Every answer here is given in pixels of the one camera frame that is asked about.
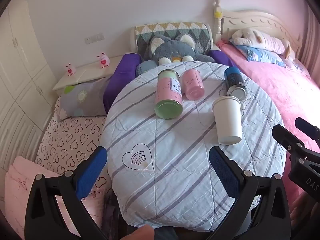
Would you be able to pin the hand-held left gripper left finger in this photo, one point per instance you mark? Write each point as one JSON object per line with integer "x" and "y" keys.
{"x": 91, "y": 173}

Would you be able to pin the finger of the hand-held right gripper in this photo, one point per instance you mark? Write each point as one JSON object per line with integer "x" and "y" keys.
{"x": 306, "y": 128}
{"x": 287, "y": 138}

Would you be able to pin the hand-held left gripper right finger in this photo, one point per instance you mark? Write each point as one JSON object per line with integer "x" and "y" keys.
{"x": 225, "y": 173}

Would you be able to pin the white cup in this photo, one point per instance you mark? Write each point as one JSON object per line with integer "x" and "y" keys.
{"x": 227, "y": 122}

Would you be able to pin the pink cup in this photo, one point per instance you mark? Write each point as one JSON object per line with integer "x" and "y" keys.
{"x": 192, "y": 83}

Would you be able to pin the person's right hand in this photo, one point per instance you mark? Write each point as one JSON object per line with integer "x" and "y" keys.
{"x": 301, "y": 208}

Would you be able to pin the person's left hand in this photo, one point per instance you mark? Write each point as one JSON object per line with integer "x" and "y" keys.
{"x": 138, "y": 233}

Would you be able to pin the heart print bed sheet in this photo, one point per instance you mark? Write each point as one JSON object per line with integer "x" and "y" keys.
{"x": 67, "y": 140}

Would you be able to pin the pink bedspread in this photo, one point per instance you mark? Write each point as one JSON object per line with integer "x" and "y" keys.
{"x": 282, "y": 92}

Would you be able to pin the striped white quilt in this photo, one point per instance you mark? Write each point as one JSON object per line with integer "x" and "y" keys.
{"x": 180, "y": 150}

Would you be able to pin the grey floral pillow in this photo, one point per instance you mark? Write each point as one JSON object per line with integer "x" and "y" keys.
{"x": 80, "y": 100}

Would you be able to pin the blue can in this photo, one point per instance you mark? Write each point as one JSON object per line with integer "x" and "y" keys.
{"x": 234, "y": 82}

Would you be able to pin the blue cartoon pillow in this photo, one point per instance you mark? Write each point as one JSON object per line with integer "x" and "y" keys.
{"x": 262, "y": 55}

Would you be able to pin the pink curtain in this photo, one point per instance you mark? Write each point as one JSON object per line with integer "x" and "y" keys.
{"x": 312, "y": 42}

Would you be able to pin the pink canister with green lid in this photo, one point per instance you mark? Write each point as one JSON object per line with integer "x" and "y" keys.
{"x": 168, "y": 92}

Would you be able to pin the white nightstand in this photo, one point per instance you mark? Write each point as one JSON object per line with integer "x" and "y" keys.
{"x": 87, "y": 73}

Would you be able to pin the white dog plush toy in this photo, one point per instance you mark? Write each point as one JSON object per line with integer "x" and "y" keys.
{"x": 257, "y": 40}

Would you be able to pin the purple blanket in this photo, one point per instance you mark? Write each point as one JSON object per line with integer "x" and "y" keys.
{"x": 120, "y": 75}

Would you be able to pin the pink bunny figurine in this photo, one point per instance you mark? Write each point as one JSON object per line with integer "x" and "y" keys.
{"x": 69, "y": 69}
{"x": 103, "y": 60}

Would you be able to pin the white wardrobe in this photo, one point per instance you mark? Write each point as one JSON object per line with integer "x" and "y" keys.
{"x": 20, "y": 80}

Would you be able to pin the cream wooden headboard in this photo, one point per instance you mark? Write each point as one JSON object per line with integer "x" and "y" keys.
{"x": 252, "y": 22}

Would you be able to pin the grey cat plush toy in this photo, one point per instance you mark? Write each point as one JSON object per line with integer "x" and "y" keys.
{"x": 170, "y": 51}

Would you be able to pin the triangle patterned cushion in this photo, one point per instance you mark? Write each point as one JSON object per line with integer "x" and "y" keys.
{"x": 200, "y": 33}

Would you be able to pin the white wall socket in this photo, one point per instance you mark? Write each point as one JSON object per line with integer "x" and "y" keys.
{"x": 94, "y": 38}

